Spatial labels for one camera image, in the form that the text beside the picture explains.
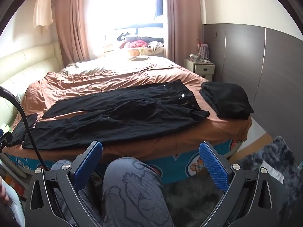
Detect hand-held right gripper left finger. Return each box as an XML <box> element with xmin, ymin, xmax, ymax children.
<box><xmin>25</xmin><ymin>141</ymin><xmax>103</xmax><ymax>227</ymax></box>

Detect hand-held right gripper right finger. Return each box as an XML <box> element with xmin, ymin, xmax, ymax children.
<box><xmin>199</xmin><ymin>141</ymin><xmax>288</xmax><ymax>227</ymax></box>

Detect black pants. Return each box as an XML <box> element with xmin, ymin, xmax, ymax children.
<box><xmin>22</xmin><ymin>79</ymin><xmax>211</xmax><ymax>150</ymax></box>

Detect person's left hand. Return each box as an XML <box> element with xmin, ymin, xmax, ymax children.
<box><xmin>0</xmin><ymin>178</ymin><xmax>10</xmax><ymax>204</ymax></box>

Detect dark grey cloth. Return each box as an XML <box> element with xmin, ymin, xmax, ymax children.
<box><xmin>9</xmin><ymin>113</ymin><xmax>39</xmax><ymax>147</ymax></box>

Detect teal printed bed sheet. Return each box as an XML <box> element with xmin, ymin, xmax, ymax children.
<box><xmin>5</xmin><ymin>138</ymin><xmax>244</xmax><ymax>185</ymax></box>

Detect person's grey patterned leg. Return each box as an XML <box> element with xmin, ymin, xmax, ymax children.
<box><xmin>51</xmin><ymin>156</ymin><xmax>176</xmax><ymax>227</ymax></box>

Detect grey fluffy rug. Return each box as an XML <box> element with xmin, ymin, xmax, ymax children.
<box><xmin>163</xmin><ymin>136</ymin><xmax>299</xmax><ymax>227</ymax></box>

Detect folded black garment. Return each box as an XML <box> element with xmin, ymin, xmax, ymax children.
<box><xmin>199</xmin><ymin>82</ymin><xmax>254</xmax><ymax>120</ymax></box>

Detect cream padded headboard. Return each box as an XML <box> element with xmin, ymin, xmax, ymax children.
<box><xmin>0</xmin><ymin>40</ymin><xmax>64</xmax><ymax>128</ymax></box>

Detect bed with brown blanket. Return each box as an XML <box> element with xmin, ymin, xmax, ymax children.
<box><xmin>12</xmin><ymin>54</ymin><xmax>252</xmax><ymax>156</ymax></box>

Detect cream nightstand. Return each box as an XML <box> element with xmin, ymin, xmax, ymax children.
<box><xmin>184</xmin><ymin>58</ymin><xmax>215</xmax><ymax>81</ymax></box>

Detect striped bag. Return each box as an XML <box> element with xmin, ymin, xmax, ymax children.
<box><xmin>197</xmin><ymin>44</ymin><xmax>210</xmax><ymax>61</ymax></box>

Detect pink cloth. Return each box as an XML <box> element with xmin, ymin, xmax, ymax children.
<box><xmin>121</xmin><ymin>40</ymin><xmax>149</xmax><ymax>50</ymax></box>

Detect pink curtain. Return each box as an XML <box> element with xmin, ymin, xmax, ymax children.
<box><xmin>55</xmin><ymin>0</ymin><xmax>91</xmax><ymax>63</ymax></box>
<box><xmin>164</xmin><ymin>0</ymin><xmax>204</xmax><ymax>63</ymax></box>

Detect white hanging cloth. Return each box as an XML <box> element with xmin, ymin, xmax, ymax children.
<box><xmin>33</xmin><ymin>0</ymin><xmax>54</xmax><ymax>31</ymax></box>

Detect pile of clothes and toys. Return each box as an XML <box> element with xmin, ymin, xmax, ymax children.
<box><xmin>118</xmin><ymin>34</ymin><xmax>164</xmax><ymax>44</ymax></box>

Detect blue hanging cloth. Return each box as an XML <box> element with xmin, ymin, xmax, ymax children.
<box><xmin>155</xmin><ymin>0</ymin><xmax>164</xmax><ymax>17</ymax></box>

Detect black cable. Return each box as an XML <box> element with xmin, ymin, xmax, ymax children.
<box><xmin>0</xmin><ymin>87</ymin><xmax>51</xmax><ymax>171</ymax></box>

